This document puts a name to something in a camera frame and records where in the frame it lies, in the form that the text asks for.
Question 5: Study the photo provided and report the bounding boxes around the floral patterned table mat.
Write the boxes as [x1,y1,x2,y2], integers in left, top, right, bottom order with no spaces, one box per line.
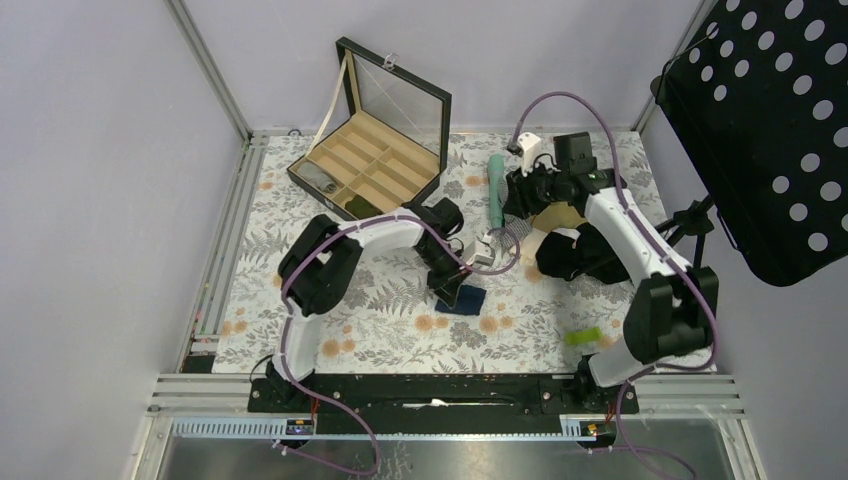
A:
[212,136,634,374]

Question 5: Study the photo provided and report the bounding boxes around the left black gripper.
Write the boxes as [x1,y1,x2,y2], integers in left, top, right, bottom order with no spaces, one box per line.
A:
[415,241,473,309]

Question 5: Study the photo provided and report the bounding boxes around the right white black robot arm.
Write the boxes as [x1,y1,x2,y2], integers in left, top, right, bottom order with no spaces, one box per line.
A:
[503,167,718,412]

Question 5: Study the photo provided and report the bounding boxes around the green small block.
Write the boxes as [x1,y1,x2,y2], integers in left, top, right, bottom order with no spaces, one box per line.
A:
[564,327,603,346]

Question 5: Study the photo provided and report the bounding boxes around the black perforated panel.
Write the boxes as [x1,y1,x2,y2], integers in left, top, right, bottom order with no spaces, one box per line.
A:
[651,1,847,287]

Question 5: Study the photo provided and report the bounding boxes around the navy blue white-trimmed underwear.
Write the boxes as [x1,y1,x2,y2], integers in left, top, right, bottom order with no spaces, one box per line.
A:
[434,285,487,316]

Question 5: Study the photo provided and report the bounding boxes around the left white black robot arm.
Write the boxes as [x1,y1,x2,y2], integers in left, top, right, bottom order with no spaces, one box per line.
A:
[266,199,471,411]

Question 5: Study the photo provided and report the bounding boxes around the black tripod stand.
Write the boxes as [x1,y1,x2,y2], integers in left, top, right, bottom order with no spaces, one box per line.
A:
[656,195,719,288]

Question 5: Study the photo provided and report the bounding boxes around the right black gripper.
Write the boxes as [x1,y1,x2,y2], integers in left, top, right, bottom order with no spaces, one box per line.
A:
[501,158,567,221]

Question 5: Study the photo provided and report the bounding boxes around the black cloth pile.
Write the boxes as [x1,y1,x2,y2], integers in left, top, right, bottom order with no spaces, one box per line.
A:
[535,223,630,285]

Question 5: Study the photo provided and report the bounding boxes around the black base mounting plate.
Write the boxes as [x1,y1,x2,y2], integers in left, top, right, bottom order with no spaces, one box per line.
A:
[247,373,639,436]

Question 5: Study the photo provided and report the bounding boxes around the black wooden compartment box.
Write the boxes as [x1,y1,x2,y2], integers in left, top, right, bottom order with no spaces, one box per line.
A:
[287,37,452,220]

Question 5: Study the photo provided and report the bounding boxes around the tan beige cloth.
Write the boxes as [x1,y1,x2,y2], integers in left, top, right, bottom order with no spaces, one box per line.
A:
[531,202,587,232]

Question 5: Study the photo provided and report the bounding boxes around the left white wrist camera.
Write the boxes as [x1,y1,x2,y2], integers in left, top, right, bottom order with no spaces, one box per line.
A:
[462,234,496,267]

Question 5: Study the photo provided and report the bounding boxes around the dark rolled item in box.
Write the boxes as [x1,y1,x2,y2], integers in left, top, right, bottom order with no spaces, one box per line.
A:
[345,195,383,219]

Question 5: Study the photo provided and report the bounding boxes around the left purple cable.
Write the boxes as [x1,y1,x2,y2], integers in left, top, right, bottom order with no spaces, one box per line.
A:
[276,213,523,477]

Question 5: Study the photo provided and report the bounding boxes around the mint green rolled cloth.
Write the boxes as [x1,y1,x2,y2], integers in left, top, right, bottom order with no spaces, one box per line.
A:
[487,153,505,228]

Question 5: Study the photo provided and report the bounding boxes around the grey rolled item in box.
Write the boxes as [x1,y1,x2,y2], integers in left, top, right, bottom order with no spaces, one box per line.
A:
[296,160,339,194]

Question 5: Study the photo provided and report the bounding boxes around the grey striped cloth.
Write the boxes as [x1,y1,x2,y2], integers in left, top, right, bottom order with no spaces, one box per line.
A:
[498,178,533,243]

